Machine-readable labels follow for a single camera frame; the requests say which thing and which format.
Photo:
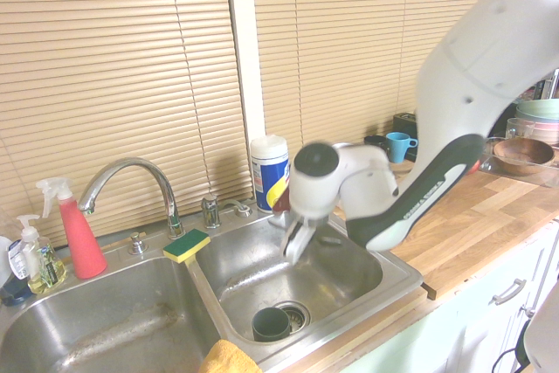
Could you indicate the chrome gooseneck faucet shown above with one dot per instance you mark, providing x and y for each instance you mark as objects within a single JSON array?
[{"x": 131, "y": 165}]

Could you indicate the dark box appliance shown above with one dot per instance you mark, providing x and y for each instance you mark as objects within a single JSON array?
[{"x": 404, "y": 124}]

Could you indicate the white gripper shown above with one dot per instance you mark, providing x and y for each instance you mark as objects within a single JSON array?
[{"x": 301, "y": 242}]

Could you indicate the teal mug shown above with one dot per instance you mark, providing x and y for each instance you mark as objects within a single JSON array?
[{"x": 399, "y": 146}]

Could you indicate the yellow dish cloth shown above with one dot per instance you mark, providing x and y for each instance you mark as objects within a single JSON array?
[{"x": 227, "y": 357}]

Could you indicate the clear drinking glass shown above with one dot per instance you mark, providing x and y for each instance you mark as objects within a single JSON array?
[{"x": 519, "y": 128}]

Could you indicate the red spray bottle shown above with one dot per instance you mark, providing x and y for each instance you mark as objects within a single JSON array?
[{"x": 83, "y": 242}]

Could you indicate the pale green bowl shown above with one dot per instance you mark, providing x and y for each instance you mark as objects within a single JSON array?
[{"x": 539, "y": 110}]

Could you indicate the white bottle with blue label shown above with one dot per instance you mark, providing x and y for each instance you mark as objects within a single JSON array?
[{"x": 15, "y": 261}]

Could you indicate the yellow and green sponge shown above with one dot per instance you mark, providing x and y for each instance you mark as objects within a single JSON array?
[{"x": 188, "y": 244}]

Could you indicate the brown wooden bowl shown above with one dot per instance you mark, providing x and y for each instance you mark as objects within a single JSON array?
[{"x": 524, "y": 156}]

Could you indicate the dark green plastic cup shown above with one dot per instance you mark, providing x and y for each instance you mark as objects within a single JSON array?
[{"x": 271, "y": 325}]

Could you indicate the metal sink drain strainer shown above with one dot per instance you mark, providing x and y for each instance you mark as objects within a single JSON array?
[{"x": 301, "y": 316}]

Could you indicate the clear soap pump bottle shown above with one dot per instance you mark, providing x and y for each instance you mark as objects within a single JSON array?
[{"x": 46, "y": 272}]

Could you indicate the clear plastic tray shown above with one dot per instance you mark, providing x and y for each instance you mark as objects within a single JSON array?
[{"x": 537, "y": 176}]

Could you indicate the white window frame post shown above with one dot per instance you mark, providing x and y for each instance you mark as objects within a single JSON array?
[{"x": 244, "y": 63}]

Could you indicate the black mug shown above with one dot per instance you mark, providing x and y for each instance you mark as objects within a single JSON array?
[{"x": 375, "y": 142}]

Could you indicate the Lysol wipes canister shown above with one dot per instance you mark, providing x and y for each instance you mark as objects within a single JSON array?
[{"x": 266, "y": 172}]

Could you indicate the pink bowl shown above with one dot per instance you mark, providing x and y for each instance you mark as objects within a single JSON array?
[{"x": 548, "y": 130}]

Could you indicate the stainless steel double sink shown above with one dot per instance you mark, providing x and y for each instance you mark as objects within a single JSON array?
[{"x": 327, "y": 272}]

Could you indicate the white kitchen cabinet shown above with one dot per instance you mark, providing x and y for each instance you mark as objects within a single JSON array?
[{"x": 480, "y": 325}]

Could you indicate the beige slatted window blind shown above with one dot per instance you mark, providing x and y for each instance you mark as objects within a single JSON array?
[
  {"x": 349, "y": 41},
  {"x": 109, "y": 63}
]

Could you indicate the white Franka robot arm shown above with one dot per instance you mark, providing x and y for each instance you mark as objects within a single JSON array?
[{"x": 480, "y": 50}]

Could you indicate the chrome sink knob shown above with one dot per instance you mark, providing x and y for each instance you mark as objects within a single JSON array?
[{"x": 137, "y": 245}]

